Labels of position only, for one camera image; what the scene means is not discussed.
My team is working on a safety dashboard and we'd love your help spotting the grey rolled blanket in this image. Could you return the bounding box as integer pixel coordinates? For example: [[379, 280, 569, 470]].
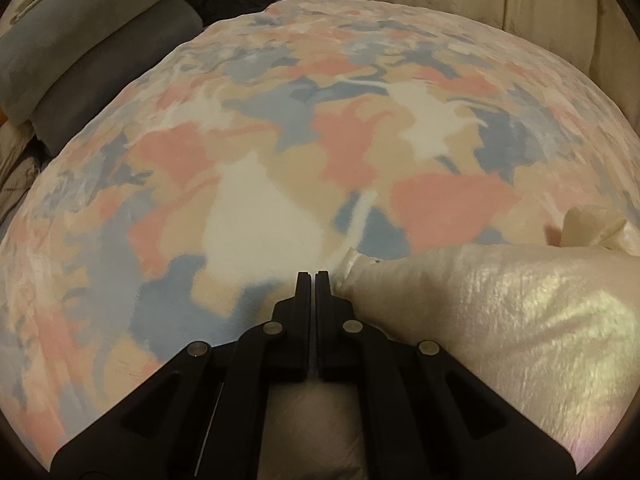
[[31, 0, 204, 157]]

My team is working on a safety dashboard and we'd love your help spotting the blue-grey rolled blanket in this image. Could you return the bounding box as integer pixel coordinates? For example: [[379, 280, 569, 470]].
[[0, 0, 187, 127]]

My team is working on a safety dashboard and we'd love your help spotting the beige crumpled garment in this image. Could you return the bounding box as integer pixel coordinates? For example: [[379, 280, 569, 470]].
[[0, 119, 57, 223]]

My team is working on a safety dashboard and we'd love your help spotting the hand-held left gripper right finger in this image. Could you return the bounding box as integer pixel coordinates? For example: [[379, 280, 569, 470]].
[[314, 270, 579, 480]]

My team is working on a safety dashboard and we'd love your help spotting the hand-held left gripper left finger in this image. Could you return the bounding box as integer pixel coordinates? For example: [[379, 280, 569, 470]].
[[50, 271, 314, 480]]

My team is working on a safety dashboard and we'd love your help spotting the white shiny puffer jacket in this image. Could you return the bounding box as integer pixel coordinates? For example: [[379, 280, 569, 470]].
[[257, 207, 640, 480]]

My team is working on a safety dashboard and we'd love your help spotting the pastel printed blanket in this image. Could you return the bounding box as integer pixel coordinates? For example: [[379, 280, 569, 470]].
[[0, 0, 640, 466]]

